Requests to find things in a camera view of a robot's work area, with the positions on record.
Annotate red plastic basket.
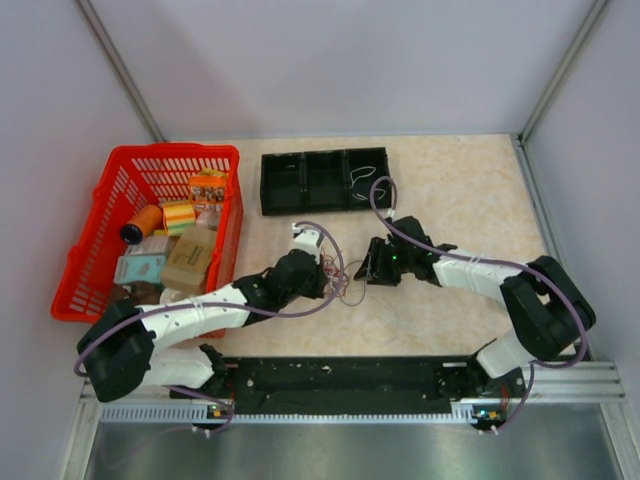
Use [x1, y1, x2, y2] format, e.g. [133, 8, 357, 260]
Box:
[50, 143, 244, 324]

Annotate pink white box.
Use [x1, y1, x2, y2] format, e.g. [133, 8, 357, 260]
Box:
[125, 235, 172, 256]

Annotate black three-compartment tray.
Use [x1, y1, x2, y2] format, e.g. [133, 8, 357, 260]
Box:
[260, 147, 392, 216]

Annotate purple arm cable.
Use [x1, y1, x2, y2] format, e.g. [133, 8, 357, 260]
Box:
[73, 220, 347, 441]
[370, 175, 590, 435]

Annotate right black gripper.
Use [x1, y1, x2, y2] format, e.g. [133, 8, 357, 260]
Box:
[355, 237, 414, 286]

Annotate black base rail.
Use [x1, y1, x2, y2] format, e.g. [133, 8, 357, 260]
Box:
[199, 356, 525, 416]

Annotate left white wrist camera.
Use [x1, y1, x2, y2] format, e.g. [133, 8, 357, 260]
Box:
[292, 224, 325, 264]

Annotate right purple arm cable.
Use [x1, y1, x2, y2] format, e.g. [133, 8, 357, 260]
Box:
[370, 175, 590, 435]

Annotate white slotted cable duct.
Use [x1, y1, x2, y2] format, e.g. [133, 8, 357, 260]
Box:
[101, 403, 229, 423]

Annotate teal small box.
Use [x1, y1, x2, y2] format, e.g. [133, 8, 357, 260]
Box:
[113, 255, 166, 285]

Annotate red wires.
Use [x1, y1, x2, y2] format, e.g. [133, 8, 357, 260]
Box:
[319, 244, 369, 307]

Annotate orange snack package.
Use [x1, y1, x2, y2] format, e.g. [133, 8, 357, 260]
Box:
[188, 168, 228, 213]

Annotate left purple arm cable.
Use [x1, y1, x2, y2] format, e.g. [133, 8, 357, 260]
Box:
[73, 220, 347, 441]

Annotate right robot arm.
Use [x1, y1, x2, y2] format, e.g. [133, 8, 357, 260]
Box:
[354, 216, 596, 396]

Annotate yellow green striped roll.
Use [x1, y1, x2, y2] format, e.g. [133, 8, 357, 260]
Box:
[160, 200, 196, 236]

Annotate pink wrapped package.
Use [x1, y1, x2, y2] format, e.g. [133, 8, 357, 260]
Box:
[196, 210, 221, 231]

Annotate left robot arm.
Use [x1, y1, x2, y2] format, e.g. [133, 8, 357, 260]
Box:
[76, 249, 328, 403]

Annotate orange black cylinder can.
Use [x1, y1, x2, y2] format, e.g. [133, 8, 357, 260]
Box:
[119, 205, 163, 245]

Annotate brown cardboard box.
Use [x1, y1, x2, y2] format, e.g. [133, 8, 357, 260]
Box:
[161, 226, 217, 295]

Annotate brown furry item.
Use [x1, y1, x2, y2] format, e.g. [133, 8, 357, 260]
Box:
[107, 281, 162, 306]

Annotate white round container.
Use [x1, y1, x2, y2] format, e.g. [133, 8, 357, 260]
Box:
[159, 288, 191, 304]

